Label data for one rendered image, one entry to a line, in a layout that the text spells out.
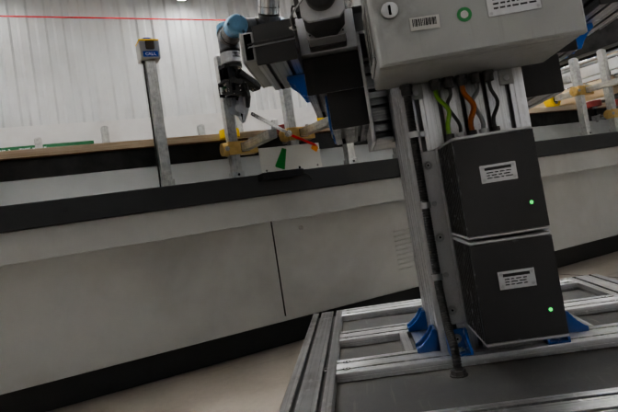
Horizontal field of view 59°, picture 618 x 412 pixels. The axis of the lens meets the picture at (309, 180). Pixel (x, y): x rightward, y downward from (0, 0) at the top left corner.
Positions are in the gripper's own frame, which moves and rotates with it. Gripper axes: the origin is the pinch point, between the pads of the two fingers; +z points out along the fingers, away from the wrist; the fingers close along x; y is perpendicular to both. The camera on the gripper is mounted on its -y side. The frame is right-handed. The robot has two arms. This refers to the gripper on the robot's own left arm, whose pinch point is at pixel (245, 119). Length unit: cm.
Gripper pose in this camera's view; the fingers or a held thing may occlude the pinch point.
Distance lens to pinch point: 201.3
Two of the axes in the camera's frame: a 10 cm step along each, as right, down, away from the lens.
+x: 7.2, -1.5, -6.8
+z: 1.5, 9.9, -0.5
